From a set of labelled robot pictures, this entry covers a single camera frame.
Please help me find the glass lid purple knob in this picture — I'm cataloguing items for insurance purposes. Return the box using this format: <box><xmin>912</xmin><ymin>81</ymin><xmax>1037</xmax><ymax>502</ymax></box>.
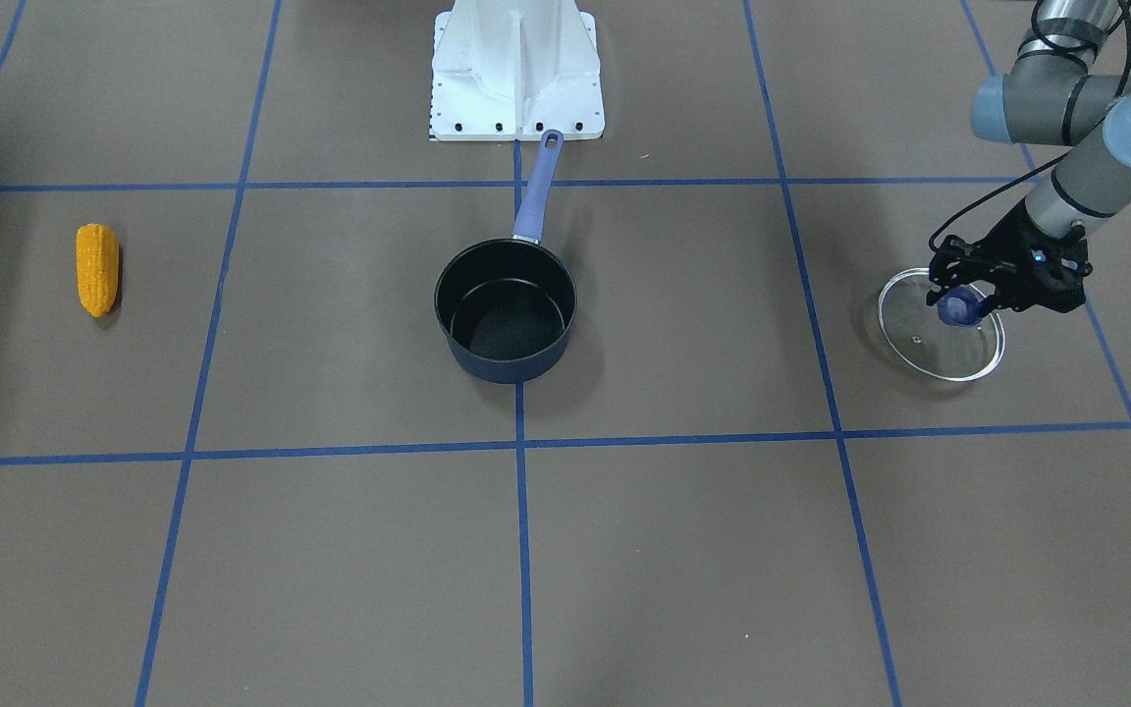
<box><xmin>877</xmin><ymin>268</ymin><xmax>1005</xmax><ymax>382</ymax></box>

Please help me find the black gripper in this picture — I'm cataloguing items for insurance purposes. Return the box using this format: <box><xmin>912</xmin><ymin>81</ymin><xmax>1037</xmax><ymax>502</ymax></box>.
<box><xmin>926</xmin><ymin>204</ymin><xmax>1093</xmax><ymax>319</ymax></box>

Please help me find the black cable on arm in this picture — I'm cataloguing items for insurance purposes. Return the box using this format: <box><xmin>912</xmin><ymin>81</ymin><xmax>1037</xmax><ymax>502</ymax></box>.
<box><xmin>929</xmin><ymin>0</ymin><xmax>1131</xmax><ymax>256</ymax></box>

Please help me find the dark blue saucepan purple handle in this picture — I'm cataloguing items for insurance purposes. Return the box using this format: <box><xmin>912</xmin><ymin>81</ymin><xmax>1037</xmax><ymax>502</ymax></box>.
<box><xmin>434</xmin><ymin>129</ymin><xmax>577</xmax><ymax>385</ymax></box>

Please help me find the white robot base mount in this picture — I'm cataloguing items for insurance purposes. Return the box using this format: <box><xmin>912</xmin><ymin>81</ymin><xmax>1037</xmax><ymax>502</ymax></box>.
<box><xmin>428</xmin><ymin>1</ymin><xmax>606</xmax><ymax>143</ymax></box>

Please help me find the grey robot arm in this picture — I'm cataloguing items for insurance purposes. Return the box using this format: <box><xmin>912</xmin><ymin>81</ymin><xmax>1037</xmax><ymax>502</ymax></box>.
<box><xmin>926</xmin><ymin>1</ymin><xmax>1131</xmax><ymax>327</ymax></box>

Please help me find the yellow corn cob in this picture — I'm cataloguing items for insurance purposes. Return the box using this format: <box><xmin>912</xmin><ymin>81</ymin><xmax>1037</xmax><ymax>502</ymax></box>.
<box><xmin>75</xmin><ymin>223</ymin><xmax>122</xmax><ymax>318</ymax></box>

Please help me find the brown paper table mat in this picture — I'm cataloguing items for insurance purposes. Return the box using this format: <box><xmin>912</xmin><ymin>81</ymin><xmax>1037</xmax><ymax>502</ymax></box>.
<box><xmin>0</xmin><ymin>1</ymin><xmax>1131</xmax><ymax>706</ymax></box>

